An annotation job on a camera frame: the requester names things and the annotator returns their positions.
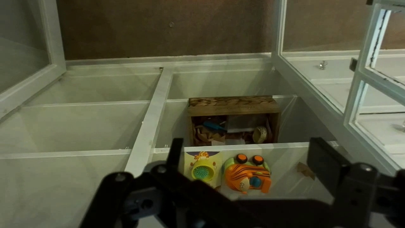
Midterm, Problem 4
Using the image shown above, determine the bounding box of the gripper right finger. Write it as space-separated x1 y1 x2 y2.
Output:
306 137 405 228

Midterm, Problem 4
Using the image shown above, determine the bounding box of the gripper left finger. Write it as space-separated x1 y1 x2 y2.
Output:
79 138 244 228

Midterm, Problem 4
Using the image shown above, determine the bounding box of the yellow vessel with teal inside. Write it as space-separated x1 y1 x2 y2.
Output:
191 159 216 182

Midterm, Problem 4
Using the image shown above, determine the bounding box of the white cabinet with shelves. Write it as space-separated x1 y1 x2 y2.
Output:
0 0 405 228

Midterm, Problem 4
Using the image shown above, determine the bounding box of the white framed glass cabinet door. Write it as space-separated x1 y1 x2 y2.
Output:
0 0 67 119
271 0 405 178

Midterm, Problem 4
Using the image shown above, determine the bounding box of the brown wood scrap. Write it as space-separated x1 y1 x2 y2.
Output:
297 162 316 180

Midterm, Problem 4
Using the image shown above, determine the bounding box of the yellow printed card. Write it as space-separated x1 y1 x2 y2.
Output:
184 151 224 189

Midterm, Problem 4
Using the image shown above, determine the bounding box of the heap of brown wood scraps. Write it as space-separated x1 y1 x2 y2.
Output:
192 117 227 145

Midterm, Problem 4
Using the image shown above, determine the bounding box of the blue tool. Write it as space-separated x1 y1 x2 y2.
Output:
202 121 227 132

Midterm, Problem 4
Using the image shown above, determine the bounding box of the orange tiger toy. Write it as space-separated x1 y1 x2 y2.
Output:
221 154 272 194

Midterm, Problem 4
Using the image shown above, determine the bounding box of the beige tape roll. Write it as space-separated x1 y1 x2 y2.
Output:
252 126 268 144

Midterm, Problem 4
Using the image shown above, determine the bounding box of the brown wooden box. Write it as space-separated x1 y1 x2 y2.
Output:
186 96 282 146

